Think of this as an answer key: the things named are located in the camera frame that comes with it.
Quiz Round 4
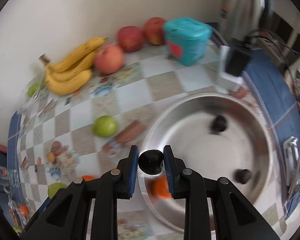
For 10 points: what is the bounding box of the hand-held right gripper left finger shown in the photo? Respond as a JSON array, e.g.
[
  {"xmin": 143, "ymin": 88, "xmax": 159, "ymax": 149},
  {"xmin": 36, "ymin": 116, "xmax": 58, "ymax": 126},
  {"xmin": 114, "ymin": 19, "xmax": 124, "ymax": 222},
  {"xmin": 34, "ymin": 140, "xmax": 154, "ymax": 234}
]
[{"xmin": 20, "ymin": 145, "xmax": 140, "ymax": 240}]

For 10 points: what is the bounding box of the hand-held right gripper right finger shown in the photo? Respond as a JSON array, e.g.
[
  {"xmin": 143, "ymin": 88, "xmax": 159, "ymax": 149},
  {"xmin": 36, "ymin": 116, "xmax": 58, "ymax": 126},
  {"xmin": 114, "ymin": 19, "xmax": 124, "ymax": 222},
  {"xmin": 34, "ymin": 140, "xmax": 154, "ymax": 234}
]
[{"xmin": 163, "ymin": 145, "xmax": 280, "ymax": 240}]

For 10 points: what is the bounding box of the orange mandarin with stem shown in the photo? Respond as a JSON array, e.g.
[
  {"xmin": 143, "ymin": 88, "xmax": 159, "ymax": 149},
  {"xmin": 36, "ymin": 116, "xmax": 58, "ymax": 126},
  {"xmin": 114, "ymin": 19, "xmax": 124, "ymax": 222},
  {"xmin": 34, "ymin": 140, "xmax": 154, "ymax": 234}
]
[{"xmin": 151, "ymin": 176, "xmax": 173, "ymax": 200}]

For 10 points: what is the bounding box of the dark plum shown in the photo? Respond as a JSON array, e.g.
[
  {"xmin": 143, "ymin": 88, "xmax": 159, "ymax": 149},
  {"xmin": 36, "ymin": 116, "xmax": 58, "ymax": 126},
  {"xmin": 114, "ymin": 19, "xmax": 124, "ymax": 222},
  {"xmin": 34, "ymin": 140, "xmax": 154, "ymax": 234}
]
[
  {"xmin": 138, "ymin": 149, "xmax": 165, "ymax": 175},
  {"xmin": 209, "ymin": 115, "xmax": 228, "ymax": 133},
  {"xmin": 234, "ymin": 168, "xmax": 253, "ymax": 185}
]

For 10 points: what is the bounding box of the round metal plate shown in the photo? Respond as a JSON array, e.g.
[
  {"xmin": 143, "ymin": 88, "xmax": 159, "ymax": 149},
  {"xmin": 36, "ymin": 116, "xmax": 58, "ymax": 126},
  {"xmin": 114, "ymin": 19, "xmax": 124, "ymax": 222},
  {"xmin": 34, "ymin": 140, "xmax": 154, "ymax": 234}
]
[{"xmin": 137, "ymin": 92, "xmax": 275, "ymax": 233}]

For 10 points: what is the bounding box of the small green lime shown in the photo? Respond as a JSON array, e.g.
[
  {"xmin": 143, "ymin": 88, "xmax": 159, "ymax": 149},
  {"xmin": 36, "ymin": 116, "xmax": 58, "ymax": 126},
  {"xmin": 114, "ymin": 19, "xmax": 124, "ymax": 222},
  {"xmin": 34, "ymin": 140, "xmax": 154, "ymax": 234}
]
[{"xmin": 92, "ymin": 115, "xmax": 118, "ymax": 138}]

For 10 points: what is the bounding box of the green apple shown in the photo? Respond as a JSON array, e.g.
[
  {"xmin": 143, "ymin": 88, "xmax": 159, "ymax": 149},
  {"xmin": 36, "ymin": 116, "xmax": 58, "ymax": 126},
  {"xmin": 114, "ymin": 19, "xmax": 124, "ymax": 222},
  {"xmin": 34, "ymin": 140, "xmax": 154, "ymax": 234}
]
[{"xmin": 47, "ymin": 182, "xmax": 68, "ymax": 198}]

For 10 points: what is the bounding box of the printed checkered tablecloth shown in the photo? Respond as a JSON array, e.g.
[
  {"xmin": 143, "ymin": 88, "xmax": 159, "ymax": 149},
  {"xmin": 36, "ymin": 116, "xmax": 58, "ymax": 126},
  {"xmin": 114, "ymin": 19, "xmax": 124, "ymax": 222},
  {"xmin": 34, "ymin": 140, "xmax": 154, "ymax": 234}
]
[{"xmin": 7, "ymin": 47, "xmax": 300, "ymax": 240}]

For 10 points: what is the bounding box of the yellow banana bunch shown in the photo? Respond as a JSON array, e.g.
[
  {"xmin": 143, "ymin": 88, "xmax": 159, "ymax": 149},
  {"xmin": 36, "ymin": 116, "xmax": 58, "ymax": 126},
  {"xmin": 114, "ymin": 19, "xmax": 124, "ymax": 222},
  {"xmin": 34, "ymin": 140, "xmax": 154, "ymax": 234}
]
[{"xmin": 39, "ymin": 37, "xmax": 108, "ymax": 96}]

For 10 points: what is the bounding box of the pale red apple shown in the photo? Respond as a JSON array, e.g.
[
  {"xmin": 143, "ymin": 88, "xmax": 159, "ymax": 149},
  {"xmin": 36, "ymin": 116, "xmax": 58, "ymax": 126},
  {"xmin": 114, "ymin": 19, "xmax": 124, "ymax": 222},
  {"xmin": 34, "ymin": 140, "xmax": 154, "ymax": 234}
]
[{"xmin": 94, "ymin": 44, "xmax": 125, "ymax": 75}]

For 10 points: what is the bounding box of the clear bag with limes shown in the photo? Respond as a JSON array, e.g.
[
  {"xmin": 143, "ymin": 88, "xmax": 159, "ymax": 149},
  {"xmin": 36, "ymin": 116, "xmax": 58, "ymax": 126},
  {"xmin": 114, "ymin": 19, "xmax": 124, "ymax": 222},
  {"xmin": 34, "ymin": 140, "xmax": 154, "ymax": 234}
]
[{"xmin": 16, "ymin": 80, "xmax": 55, "ymax": 115}]

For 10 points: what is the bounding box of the metal clip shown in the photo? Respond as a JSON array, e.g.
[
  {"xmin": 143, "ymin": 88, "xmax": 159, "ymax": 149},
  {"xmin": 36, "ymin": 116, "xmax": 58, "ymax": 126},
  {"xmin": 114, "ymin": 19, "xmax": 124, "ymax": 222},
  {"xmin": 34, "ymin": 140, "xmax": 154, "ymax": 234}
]
[{"xmin": 282, "ymin": 136, "xmax": 300, "ymax": 195}]

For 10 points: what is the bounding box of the clear glass cup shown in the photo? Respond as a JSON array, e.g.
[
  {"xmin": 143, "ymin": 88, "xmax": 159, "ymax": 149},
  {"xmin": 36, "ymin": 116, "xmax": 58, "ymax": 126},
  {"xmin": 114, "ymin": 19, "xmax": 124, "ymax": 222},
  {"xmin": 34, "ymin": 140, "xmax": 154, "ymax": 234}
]
[{"xmin": 0, "ymin": 166, "xmax": 20, "ymax": 187}]

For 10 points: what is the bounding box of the clear plastic tray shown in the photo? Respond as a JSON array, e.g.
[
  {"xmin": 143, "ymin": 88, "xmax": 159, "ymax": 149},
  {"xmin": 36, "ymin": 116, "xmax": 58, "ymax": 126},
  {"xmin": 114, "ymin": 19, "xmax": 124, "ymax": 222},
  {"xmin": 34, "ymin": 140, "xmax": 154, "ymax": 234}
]
[{"xmin": 7, "ymin": 192, "xmax": 40, "ymax": 233}]

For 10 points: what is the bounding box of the black power adapter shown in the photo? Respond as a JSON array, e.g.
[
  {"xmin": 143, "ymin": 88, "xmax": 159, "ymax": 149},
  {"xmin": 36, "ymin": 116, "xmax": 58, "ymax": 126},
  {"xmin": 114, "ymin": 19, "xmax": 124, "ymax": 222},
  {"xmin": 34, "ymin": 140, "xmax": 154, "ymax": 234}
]
[{"xmin": 225, "ymin": 47, "xmax": 252, "ymax": 77}]

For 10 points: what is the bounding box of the green lime near bananas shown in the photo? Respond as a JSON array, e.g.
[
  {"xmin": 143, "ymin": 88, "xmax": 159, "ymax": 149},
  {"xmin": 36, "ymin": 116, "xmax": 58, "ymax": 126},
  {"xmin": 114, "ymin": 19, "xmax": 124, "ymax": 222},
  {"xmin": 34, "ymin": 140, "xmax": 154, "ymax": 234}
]
[{"xmin": 27, "ymin": 84, "xmax": 42, "ymax": 97}]

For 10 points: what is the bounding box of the teal plastic box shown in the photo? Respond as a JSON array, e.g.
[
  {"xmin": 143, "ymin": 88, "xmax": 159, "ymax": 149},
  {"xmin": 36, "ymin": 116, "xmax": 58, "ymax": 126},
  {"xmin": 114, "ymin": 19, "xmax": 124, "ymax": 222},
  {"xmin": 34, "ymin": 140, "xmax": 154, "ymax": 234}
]
[{"xmin": 163, "ymin": 17, "xmax": 212, "ymax": 66}]

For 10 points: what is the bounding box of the steel thermos jug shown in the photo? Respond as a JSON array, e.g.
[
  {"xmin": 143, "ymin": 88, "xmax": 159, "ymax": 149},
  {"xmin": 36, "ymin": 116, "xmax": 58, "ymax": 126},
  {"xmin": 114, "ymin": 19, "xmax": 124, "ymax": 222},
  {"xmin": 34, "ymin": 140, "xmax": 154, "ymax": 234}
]
[{"xmin": 219, "ymin": 0, "xmax": 275, "ymax": 45}]

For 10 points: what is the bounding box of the black cable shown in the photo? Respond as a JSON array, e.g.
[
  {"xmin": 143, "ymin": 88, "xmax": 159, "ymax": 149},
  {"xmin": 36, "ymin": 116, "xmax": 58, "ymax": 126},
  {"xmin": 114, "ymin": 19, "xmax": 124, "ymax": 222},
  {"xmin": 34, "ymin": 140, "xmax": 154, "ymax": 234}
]
[{"xmin": 247, "ymin": 29, "xmax": 300, "ymax": 55}]

